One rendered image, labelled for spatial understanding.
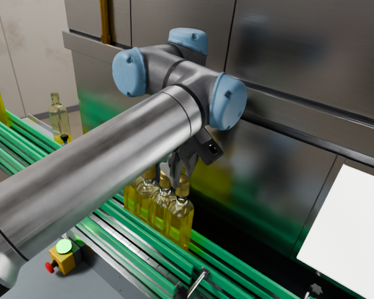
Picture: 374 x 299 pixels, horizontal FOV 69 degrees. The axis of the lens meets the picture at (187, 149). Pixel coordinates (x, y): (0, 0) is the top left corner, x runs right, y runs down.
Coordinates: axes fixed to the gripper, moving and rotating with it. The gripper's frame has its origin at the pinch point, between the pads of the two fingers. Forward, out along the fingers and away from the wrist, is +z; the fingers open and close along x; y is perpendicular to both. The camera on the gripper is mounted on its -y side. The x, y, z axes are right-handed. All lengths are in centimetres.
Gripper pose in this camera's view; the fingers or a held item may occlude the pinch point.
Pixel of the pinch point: (183, 181)
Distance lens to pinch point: 68.8
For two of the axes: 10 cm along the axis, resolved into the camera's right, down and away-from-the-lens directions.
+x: -6.6, 3.6, -6.6
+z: -0.9, 8.3, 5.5
